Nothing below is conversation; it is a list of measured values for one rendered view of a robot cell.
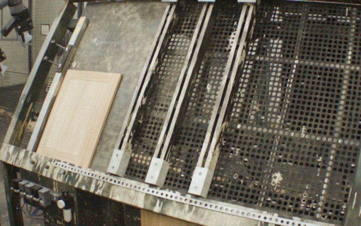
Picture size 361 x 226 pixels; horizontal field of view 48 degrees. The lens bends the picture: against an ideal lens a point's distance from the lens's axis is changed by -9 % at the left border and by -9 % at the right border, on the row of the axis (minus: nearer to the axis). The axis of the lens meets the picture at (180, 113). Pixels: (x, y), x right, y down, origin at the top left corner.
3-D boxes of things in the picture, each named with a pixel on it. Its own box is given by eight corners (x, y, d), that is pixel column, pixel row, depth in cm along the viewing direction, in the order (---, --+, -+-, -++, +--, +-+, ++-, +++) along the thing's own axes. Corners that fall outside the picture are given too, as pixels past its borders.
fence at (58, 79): (30, 151, 255) (26, 149, 252) (83, 19, 281) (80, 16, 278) (35, 153, 252) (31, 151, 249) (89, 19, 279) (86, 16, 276)
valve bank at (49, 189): (7, 209, 241) (2, 172, 236) (24, 202, 253) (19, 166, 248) (62, 234, 216) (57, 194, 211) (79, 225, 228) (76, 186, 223)
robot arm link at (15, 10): (10, 8, 182) (5, 3, 187) (13, 16, 185) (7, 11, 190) (24, 2, 185) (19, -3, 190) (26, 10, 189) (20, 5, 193)
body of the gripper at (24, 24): (34, 29, 197) (28, 8, 189) (19, 36, 193) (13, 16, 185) (28, 24, 202) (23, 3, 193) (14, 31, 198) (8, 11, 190)
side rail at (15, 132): (14, 147, 272) (2, 142, 263) (72, 8, 303) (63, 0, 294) (19, 149, 269) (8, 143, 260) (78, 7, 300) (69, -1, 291)
